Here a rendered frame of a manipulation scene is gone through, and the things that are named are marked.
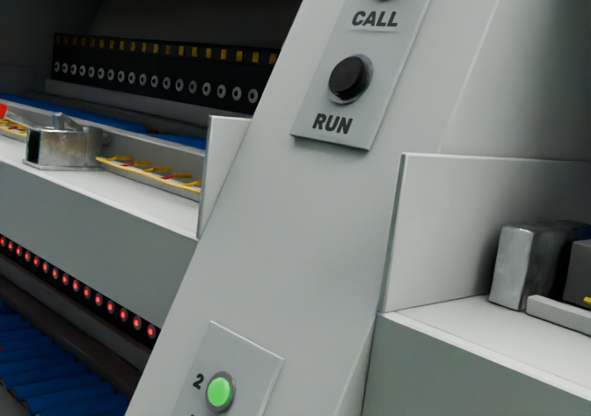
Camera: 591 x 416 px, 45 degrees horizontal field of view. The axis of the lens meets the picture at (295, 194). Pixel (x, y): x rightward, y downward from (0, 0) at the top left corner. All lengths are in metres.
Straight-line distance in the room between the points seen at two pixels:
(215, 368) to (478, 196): 0.11
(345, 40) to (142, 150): 0.19
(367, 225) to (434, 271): 0.03
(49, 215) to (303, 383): 0.21
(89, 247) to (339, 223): 0.16
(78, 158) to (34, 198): 0.04
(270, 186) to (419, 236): 0.07
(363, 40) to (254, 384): 0.13
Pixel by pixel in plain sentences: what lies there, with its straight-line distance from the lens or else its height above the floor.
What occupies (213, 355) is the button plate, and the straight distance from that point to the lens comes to 0.27.
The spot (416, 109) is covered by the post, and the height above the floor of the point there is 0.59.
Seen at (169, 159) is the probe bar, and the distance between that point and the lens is 0.41.
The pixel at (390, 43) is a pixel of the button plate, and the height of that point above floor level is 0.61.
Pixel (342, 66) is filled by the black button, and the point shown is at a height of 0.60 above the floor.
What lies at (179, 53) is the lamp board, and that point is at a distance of 0.65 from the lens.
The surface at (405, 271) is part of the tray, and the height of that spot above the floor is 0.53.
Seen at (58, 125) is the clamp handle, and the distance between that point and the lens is 0.45.
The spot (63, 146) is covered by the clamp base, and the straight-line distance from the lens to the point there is 0.45.
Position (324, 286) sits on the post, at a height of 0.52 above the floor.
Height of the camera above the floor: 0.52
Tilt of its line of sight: 7 degrees up
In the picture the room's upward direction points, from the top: 23 degrees clockwise
